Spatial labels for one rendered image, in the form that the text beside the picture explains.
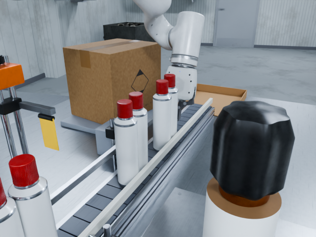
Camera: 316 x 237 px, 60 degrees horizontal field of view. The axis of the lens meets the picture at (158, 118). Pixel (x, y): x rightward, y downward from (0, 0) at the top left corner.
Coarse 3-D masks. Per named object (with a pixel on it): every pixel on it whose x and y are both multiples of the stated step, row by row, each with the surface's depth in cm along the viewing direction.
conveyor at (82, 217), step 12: (192, 108) 110; (180, 120) 99; (168, 156) 77; (156, 168) 71; (144, 180) 67; (108, 192) 62; (84, 204) 59; (96, 204) 59; (108, 204) 59; (72, 216) 56; (84, 216) 56; (96, 216) 56; (60, 228) 53; (72, 228) 53; (84, 228) 53
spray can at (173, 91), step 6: (168, 78) 77; (174, 78) 78; (168, 84) 78; (174, 84) 78; (168, 90) 78; (174, 90) 78; (174, 96) 79; (174, 102) 79; (174, 108) 80; (174, 114) 81; (174, 120) 82; (174, 126) 83; (174, 132) 83
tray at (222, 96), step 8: (200, 88) 146; (208, 88) 144; (216, 88) 142; (224, 88) 140; (232, 88) 138; (200, 96) 137; (208, 96) 137; (216, 96) 137; (224, 96) 137; (232, 96) 137; (240, 96) 137; (216, 104) 127; (224, 104) 127; (216, 112) 118
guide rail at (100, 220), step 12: (204, 108) 102; (192, 120) 91; (180, 132) 83; (168, 144) 76; (156, 156) 70; (144, 168) 65; (132, 180) 61; (120, 192) 57; (132, 192) 60; (120, 204) 56; (108, 216) 52; (96, 228) 49
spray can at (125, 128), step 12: (120, 108) 57; (132, 108) 58; (120, 120) 58; (132, 120) 59; (120, 132) 58; (132, 132) 59; (120, 144) 60; (132, 144) 60; (120, 156) 61; (132, 156) 61; (120, 168) 62; (132, 168) 62; (120, 180) 64
